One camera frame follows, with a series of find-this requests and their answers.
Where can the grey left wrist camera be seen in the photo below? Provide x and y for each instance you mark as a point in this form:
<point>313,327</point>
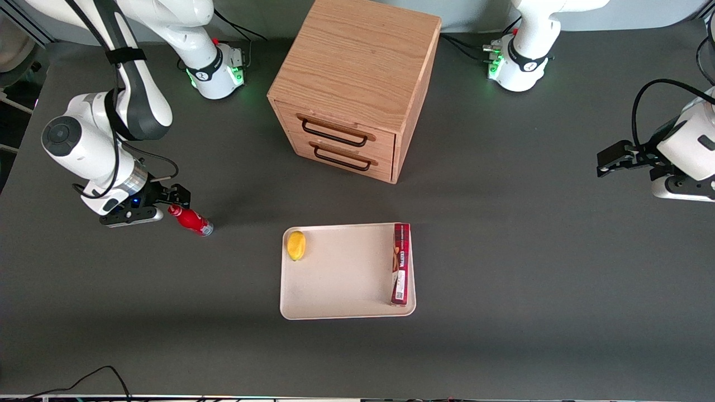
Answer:
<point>673,191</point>

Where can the red coke bottle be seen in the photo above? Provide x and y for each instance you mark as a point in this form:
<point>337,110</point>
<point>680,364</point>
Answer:
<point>192,221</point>

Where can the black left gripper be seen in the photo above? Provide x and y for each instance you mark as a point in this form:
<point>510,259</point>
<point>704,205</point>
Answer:
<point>643,156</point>

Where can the wooden two-drawer cabinet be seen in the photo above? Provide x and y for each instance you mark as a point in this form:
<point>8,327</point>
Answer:
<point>357,56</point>

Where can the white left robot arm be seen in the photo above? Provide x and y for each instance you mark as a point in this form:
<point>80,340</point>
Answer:
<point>525,33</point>

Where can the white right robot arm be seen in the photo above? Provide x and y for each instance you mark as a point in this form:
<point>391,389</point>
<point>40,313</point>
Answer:
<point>78,151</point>

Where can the cream plastic tray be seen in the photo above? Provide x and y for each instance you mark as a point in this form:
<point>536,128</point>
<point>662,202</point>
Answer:
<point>346,279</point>

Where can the yellow lemon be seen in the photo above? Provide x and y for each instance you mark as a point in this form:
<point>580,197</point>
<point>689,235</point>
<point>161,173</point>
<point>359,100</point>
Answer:
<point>296,245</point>

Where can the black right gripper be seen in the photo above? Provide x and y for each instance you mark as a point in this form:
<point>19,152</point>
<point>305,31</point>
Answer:
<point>158,195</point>

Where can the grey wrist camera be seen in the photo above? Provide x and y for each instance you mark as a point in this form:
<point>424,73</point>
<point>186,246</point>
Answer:
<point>673,191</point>
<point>139,219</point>

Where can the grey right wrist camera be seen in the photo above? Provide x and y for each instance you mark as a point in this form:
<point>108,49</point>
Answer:
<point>139,219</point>

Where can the red tartan shortbread box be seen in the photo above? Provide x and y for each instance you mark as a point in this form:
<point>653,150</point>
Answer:
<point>401,279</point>

